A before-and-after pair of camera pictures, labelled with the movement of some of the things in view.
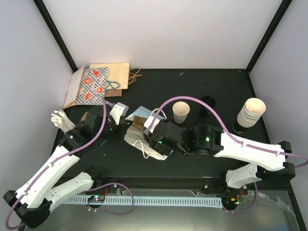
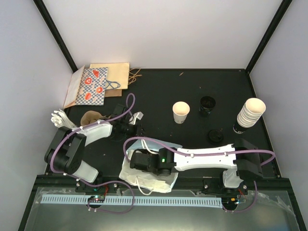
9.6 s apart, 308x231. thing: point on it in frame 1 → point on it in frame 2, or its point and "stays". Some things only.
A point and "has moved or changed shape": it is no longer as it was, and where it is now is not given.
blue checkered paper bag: [92, 85] stays
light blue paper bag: [134, 135] has moved or changed shape
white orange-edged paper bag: [73, 88] stays
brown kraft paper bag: [113, 93] stays
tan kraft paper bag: [118, 74] stays
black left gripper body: [120, 134] → [131, 132]
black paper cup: [204, 111] stays
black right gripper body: [157, 147] → [154, 170]
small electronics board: [96, 198] stays
